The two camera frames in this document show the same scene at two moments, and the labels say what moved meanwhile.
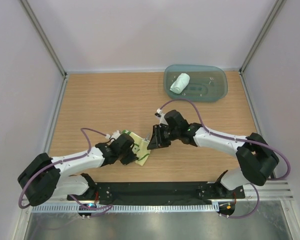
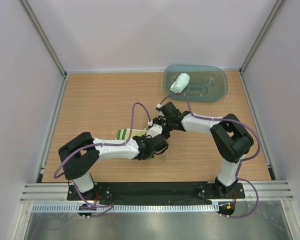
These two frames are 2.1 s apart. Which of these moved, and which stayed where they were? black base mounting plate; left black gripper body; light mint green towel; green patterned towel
Moved: left black gripper body; green patterned towel
Stayed: black base mounting plate; light mint green towel
